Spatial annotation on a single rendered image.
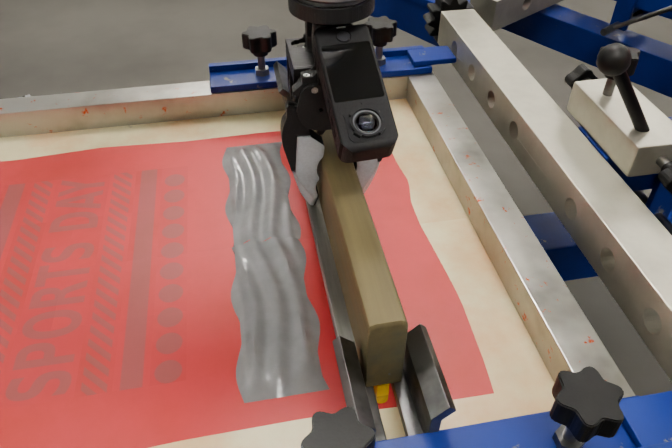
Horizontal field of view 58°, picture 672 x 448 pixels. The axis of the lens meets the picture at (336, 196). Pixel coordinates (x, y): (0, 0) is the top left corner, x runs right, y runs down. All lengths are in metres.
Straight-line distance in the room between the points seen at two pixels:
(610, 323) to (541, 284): 1.37
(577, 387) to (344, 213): 0.22
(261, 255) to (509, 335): 0.25
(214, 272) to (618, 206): 0.38
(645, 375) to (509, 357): 1.32
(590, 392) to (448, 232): 0.28
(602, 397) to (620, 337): 1.49
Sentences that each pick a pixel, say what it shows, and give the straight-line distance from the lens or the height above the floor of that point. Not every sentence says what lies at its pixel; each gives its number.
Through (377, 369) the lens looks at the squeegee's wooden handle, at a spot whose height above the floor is 1.01.
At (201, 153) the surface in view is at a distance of 0.77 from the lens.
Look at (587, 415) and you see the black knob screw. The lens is 0.42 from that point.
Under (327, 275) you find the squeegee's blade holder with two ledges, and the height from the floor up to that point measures 1.00.
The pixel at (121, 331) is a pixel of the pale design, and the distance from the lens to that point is 0.59.
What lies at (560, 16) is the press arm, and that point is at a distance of 1.25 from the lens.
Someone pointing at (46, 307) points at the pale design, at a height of 0.96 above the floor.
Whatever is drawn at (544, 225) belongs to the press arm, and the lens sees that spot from 0.74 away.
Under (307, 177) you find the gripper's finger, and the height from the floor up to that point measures 1.04.
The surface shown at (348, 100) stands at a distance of 0.47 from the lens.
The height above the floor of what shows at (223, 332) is 0.96.
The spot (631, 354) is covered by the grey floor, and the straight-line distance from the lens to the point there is 1.89.
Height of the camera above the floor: 1.40
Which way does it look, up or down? 40 degrees down
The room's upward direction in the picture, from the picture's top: straight up
